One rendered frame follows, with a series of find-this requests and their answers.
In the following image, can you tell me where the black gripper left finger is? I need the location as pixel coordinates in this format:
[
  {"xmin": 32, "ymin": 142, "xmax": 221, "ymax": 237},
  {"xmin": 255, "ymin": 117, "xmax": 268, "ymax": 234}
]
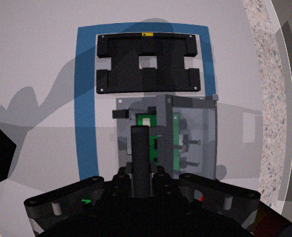
[{"xmin": 24, "ymin": 162, "xmax": 134, "ymax": 237}]

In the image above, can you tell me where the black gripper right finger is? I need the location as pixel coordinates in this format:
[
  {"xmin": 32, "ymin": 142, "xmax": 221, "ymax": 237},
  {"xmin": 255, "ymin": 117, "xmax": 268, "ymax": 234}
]
[{"xmin": 149, "ymin": 161, "xmax": 261, "ymax": 232}]

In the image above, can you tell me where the green open bin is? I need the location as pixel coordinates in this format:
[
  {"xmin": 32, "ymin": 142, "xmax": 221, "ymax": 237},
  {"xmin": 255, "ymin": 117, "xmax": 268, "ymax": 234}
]
[{"xmin": 82, "ymin": 193, "xmax": 91, "ymax": 206}]

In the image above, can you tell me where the green circuit board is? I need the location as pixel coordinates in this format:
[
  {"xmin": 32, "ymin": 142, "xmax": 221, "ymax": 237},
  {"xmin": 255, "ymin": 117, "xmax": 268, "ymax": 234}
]
[{"xmin": 138, "ymin": 115, "xmax": 158, "ymax": 166}]

